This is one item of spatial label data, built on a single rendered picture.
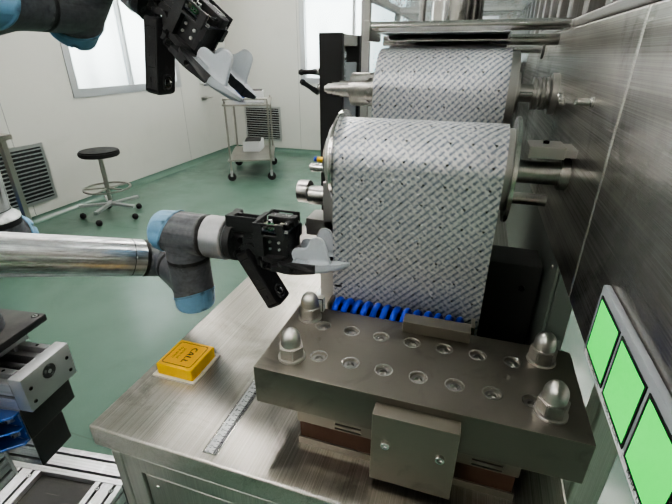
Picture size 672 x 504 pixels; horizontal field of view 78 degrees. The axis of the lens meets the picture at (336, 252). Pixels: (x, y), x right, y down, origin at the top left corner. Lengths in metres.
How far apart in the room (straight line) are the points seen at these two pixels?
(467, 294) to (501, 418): 0.20
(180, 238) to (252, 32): 6.29
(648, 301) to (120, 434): 0.66
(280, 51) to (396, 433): 6.43
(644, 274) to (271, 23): 6.60
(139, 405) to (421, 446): 0.44
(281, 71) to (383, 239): 6.19
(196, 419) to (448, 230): 0.47
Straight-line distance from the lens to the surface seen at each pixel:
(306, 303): 0.63
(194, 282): 0.80
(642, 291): 0.37
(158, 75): 0.77
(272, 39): 6.81
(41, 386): 1.19
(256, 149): 5.66
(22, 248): 0.85
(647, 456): 0.33
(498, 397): 0.57
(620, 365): 0.37
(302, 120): 6.70
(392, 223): 0.62
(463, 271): 0.64
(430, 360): 0.59
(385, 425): 0.53
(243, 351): 0.82
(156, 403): 0.76
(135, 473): 0.78
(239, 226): 0.70
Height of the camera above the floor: 1.40
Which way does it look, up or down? 25 degrees down
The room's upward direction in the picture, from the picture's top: straight up
